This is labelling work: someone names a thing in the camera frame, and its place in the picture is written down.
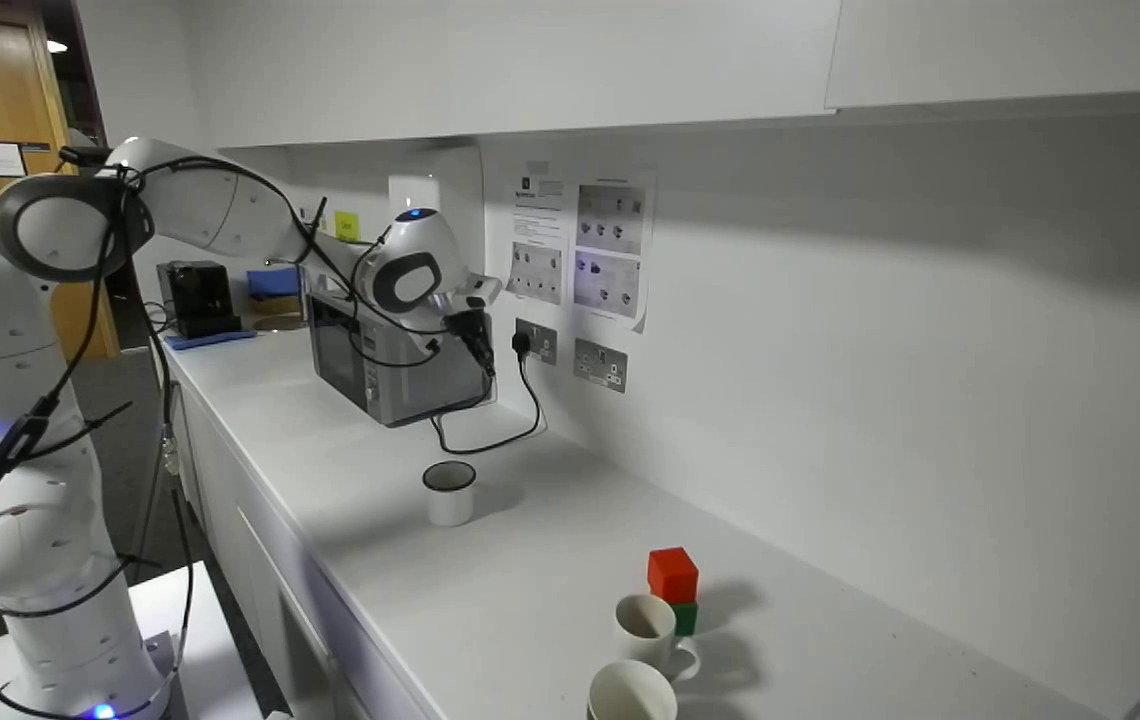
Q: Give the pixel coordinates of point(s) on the steel double socket with plug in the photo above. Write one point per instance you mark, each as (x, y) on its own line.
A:
(544, 339)

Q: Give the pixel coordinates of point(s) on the blue box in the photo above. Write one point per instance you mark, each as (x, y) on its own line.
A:
(272, 282)

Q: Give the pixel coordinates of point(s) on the white wall cabinet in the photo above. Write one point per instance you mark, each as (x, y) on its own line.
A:
(593, 63)

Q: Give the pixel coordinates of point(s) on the yellow green wall notice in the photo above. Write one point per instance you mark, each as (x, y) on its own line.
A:
(345, 224)

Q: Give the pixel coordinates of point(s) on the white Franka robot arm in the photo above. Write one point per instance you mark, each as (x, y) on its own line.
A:
(51, 562)

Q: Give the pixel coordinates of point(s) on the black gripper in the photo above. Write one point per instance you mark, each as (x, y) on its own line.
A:
(469, 328)

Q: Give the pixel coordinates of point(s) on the wall power outlet panel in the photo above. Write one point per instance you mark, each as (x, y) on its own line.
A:
(581, 245)

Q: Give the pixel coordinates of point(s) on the small white mug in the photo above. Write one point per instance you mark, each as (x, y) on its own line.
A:
(648, 624)

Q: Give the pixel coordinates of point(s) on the red cube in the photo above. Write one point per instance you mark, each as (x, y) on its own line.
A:
(673, 577)

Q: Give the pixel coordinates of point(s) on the green cube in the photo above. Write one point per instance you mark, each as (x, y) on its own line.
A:
(687, 617)

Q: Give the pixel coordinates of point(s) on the white mug dark inside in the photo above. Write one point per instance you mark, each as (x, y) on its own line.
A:
(449, 499)

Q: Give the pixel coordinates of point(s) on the steel double socket labelled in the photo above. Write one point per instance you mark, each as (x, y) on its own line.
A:
(603, 367)

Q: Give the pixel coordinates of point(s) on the white robot base table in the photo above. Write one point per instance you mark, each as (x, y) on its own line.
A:
(200, 641)

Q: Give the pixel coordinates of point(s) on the black coffee machine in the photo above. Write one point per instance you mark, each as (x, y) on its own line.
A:
(200, 296)

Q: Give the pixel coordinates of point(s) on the silver microwave oven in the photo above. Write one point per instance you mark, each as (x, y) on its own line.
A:
(394, 393)

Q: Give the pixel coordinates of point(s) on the mug with dark print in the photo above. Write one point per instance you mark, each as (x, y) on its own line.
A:
(629, 693)

